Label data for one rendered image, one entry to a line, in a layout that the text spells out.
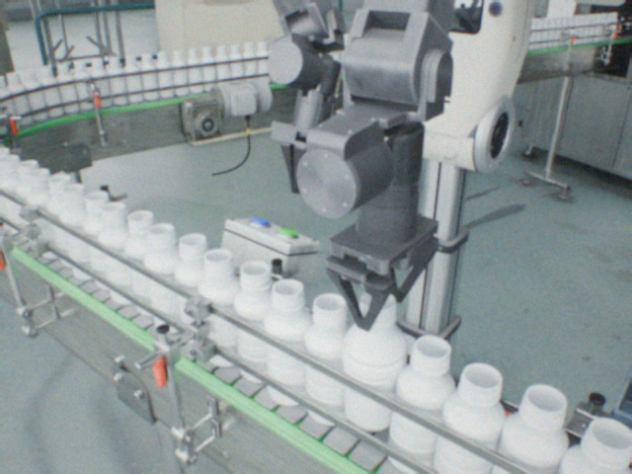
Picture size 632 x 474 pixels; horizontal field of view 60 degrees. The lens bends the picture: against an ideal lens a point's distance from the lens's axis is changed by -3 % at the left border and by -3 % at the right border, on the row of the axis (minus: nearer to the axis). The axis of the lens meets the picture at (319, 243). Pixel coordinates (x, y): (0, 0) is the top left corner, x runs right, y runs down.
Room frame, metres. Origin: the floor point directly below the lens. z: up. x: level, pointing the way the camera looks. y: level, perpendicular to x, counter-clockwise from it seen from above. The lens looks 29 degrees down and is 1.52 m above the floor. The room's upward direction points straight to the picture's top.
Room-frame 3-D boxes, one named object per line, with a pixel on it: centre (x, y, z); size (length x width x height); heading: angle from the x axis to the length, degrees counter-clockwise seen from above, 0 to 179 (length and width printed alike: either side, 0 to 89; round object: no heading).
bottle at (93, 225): (0.81, 0.36, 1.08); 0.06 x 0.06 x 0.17
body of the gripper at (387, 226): (0.47, -0.06, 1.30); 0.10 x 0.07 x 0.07; 142
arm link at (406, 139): (0.47, -0.06, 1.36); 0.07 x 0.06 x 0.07; 143
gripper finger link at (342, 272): (0.46, -0.05, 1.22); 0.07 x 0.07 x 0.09; 52
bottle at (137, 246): (0.73, 0.26, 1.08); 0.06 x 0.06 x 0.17
